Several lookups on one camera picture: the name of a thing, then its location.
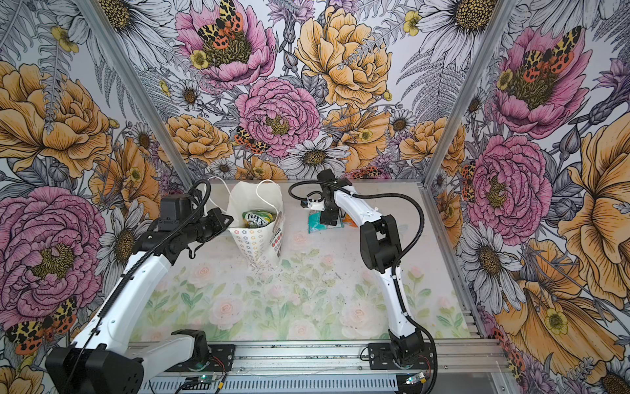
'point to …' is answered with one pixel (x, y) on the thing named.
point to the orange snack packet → (349, 221)
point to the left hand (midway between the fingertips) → (233, 226)
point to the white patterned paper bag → (261, 246)
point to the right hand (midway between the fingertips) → (332, 214)
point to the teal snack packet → (314, 222)
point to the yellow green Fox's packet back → (257, 218)
